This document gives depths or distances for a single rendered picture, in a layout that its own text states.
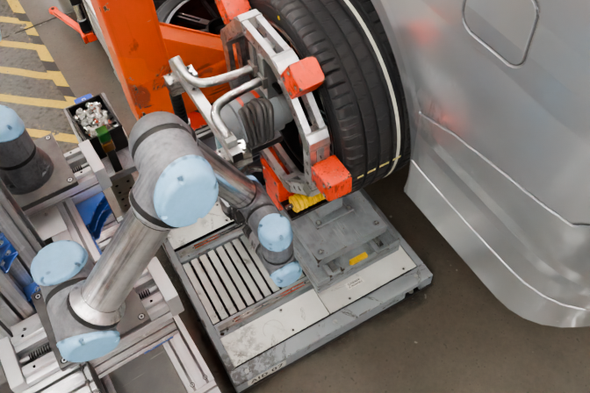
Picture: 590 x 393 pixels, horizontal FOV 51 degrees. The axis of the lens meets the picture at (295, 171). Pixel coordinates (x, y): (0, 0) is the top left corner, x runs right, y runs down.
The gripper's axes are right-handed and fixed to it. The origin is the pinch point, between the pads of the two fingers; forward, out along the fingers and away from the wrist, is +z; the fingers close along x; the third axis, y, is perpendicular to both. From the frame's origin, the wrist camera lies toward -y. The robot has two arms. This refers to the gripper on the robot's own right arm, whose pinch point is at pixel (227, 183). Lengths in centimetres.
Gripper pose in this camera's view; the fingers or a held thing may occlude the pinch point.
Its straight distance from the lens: 169.4
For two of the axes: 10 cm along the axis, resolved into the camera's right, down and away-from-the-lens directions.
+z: -4.9, -6.7, 5.6
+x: -8.7, 4.1, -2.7
